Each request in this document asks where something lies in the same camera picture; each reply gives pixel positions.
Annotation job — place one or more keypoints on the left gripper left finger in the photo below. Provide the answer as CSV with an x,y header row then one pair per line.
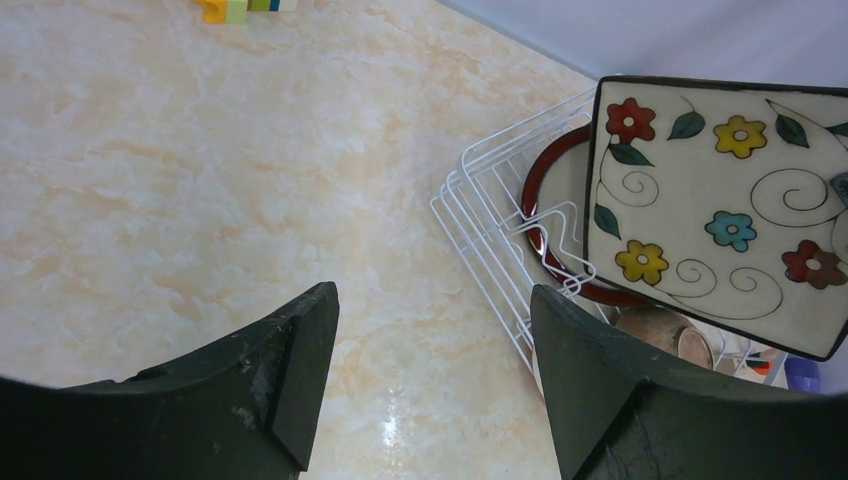
x,y
245,406

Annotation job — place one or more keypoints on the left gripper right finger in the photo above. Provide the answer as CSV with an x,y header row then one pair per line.
x,y
619,408

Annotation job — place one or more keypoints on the brown flower glazed bowl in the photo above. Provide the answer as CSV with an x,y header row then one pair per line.
x,y
668,331

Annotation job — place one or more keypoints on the red rimmed round plate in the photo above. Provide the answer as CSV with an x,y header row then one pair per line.
x,y
552,204

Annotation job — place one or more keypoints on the square leaf patterned plate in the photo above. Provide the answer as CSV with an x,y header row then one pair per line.
x,y
724,201

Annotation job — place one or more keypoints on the orange wooden toy block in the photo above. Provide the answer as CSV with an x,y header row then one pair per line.
x,y
758,366

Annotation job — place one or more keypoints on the colourful block stack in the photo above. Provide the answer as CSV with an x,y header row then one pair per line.
x,y
236,11

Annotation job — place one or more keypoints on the purple handle tool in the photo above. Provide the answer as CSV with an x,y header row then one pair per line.
x,y
802,375

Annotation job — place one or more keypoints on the white wire dish rack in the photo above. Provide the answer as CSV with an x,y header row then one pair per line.
x,y
479,208

